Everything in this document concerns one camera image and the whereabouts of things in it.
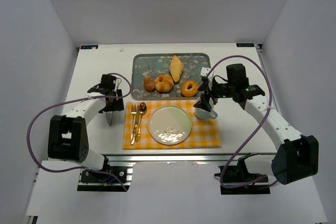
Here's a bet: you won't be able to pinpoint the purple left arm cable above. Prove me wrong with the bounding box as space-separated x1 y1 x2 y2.
26 72 132 192

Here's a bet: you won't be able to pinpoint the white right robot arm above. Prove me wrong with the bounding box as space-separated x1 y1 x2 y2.
194 63 319 185

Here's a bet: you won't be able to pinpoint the yellow checkered cloth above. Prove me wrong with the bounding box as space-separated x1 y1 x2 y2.
123 100 222 150

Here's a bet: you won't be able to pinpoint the small brown bread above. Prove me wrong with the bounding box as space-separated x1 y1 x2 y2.
143 76 155 92

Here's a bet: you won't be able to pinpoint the white blue mug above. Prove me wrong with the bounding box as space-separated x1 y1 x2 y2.
195 99 218 120

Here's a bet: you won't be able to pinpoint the gold fork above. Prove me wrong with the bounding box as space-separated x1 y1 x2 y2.
130 103 137 146

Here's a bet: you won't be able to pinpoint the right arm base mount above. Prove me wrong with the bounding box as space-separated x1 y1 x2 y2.
220 154 270 195

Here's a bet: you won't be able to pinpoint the gold knife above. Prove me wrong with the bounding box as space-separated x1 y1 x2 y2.
133 103 142 140

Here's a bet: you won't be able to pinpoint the white green ceramic plate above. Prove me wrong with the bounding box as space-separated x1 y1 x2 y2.
148 105 192 146

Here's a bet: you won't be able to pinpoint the striped round bun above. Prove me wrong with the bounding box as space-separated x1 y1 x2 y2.
154 74 174 92

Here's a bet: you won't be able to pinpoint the long pale bread loaf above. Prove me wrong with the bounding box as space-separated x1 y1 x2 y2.
169 55 184 82

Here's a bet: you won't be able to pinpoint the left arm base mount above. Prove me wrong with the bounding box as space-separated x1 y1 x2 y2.
77 156 133 192

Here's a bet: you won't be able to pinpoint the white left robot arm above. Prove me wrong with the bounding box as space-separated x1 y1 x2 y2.
48 74 124 172

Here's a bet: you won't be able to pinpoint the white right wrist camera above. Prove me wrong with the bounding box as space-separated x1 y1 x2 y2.
201 67 215 80

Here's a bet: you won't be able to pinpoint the orange bagel bread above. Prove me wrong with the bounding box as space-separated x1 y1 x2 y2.
181 80 198 97

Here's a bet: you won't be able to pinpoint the silver metal tongs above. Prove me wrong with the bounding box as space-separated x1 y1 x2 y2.
106 111 113 126

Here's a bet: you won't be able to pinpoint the aluminium table edge rail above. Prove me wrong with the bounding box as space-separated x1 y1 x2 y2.
104 153 279 164

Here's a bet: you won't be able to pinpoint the gold spoon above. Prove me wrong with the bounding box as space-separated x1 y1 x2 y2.
135 102 147 142

